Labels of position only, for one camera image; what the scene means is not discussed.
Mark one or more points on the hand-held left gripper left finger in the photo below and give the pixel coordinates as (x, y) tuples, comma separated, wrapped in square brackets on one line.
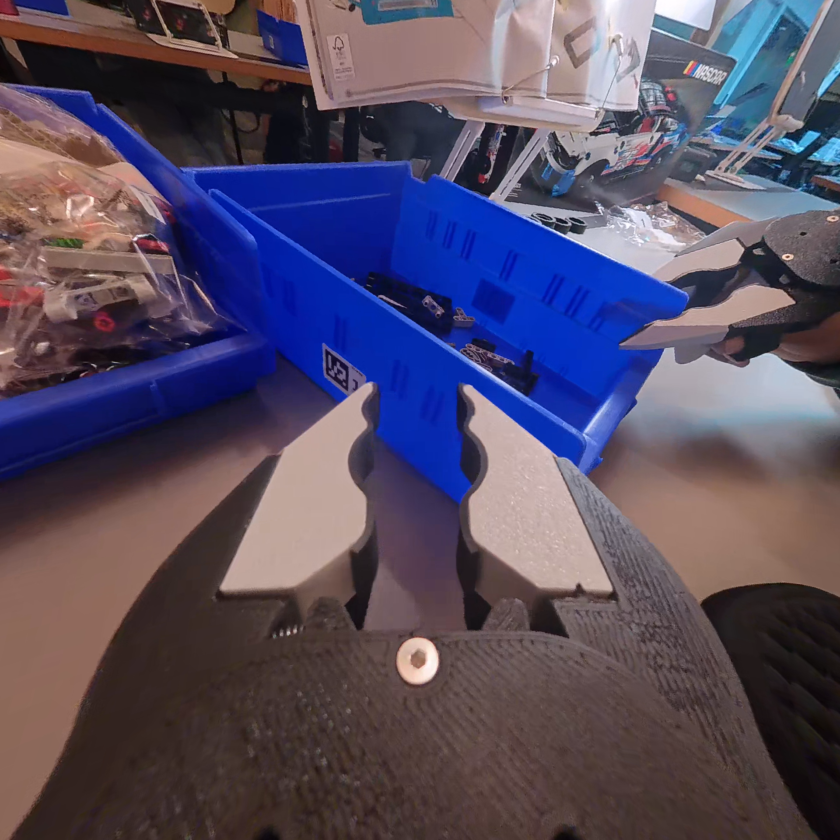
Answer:
[(302, 525)]

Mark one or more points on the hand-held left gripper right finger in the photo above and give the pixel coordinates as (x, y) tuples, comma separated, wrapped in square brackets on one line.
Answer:
[(531, 525)]

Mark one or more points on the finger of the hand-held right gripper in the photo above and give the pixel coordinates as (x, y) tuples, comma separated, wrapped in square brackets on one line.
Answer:
[(735, 312), (715, 253)]

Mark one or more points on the blue bin with tag label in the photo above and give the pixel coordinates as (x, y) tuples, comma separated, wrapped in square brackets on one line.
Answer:
[(459, 262)]

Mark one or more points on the person's right forearm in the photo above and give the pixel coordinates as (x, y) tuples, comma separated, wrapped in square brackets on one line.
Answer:
[(828, 377)]

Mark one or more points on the lego set box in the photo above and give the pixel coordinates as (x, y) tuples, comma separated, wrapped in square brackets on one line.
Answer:
[(656, 157)]

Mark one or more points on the large clear bag lego parts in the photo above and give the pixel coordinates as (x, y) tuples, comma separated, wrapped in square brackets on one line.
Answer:
[(98, 262)]

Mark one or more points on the lego instruction booklet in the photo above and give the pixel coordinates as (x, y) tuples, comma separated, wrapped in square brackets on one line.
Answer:
[(426, 52)]

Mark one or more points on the empty clear plastic bag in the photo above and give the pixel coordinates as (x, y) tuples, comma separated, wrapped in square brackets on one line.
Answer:
[(649, 223)]

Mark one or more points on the wooden stand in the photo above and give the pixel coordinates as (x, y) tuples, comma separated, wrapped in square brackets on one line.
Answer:
[(748, 154)]

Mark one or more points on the blue plastic bin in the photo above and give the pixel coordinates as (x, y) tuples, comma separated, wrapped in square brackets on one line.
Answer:
[(131, 400)]

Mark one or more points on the white book stand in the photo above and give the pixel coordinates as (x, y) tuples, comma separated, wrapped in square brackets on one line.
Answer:
[(525, 113)]

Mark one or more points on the small blue background bin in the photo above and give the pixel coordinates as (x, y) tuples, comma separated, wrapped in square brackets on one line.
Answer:
[(282, 39)]

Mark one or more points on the black lego frame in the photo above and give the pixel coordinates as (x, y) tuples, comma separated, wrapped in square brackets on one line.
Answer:
[(394, 289)]

